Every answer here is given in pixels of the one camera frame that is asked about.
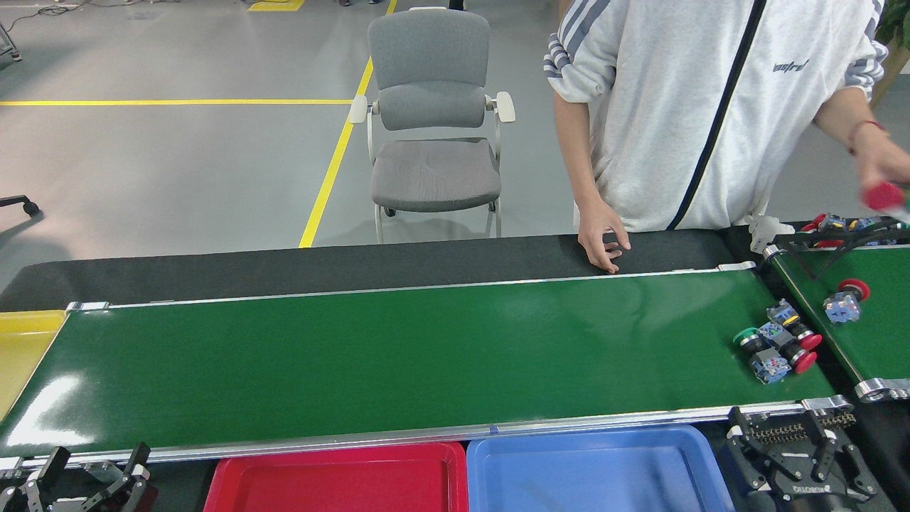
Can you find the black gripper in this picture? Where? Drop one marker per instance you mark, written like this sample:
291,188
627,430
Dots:
810,498

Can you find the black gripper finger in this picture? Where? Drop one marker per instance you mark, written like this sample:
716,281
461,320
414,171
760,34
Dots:
46,476
131,483

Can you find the yellow plastic tray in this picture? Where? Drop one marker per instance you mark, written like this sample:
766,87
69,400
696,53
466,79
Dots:
25,355

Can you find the short green conveyor belt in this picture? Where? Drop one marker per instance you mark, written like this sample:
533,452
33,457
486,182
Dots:
881,341

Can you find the red plastic tray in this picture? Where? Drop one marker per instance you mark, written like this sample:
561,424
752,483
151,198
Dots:
334,483

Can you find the blue plastic tray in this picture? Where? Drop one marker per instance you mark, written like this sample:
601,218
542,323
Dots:
590,476

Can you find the long green conveyor belt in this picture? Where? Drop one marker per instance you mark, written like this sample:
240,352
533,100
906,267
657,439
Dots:
355,355

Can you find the person's right hand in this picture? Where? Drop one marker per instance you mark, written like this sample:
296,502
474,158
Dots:
603,235

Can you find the person's left hand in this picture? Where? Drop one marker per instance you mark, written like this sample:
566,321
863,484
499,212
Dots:
881,160

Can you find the black office chair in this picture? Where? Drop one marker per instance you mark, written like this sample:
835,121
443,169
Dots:
21,203

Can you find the person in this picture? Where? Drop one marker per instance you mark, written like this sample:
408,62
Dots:
675,107

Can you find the grey office chair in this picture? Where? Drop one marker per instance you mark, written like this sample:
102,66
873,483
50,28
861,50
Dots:
434,171

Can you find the metal cart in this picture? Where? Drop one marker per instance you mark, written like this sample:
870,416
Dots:
8,43

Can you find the white plastic bracket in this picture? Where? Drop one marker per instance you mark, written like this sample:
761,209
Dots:
768,231

